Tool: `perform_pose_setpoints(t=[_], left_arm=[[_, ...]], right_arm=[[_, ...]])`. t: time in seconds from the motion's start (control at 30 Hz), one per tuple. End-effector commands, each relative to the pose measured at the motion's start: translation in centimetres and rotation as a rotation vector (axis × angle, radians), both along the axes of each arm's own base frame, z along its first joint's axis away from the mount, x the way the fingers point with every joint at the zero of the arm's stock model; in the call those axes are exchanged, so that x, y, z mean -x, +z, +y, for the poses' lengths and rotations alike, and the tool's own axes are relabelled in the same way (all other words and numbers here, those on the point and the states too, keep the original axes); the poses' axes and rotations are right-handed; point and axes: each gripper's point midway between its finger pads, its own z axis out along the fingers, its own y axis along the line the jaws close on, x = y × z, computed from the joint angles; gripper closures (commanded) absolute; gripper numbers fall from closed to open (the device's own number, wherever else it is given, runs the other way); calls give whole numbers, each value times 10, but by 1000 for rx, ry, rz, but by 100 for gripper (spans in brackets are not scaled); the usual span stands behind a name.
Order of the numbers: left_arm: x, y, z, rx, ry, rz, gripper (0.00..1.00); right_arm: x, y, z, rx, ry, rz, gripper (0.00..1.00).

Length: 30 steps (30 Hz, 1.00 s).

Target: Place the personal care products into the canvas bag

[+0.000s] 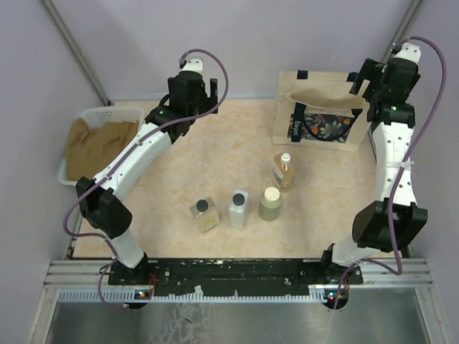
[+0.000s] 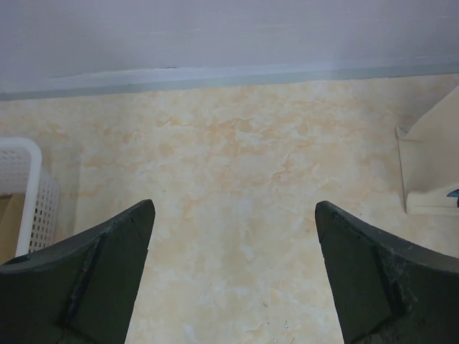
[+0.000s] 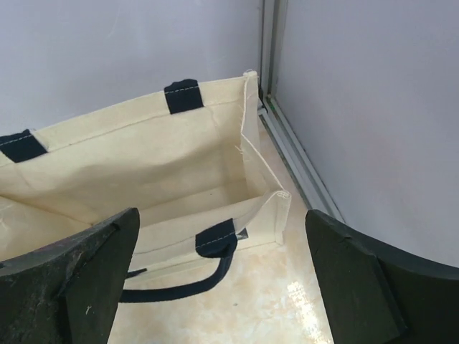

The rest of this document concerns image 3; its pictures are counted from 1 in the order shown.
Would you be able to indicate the aluminium frame rail right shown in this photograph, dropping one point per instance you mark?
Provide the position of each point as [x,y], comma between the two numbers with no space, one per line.
[307,180]

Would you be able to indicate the cream canvas tote bag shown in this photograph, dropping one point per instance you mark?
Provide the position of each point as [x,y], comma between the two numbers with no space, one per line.
[187,158]

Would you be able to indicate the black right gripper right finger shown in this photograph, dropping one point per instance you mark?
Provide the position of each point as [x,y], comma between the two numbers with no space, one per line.
[376,293]

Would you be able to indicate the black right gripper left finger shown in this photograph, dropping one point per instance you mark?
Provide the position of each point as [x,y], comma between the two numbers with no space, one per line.
[68,291]

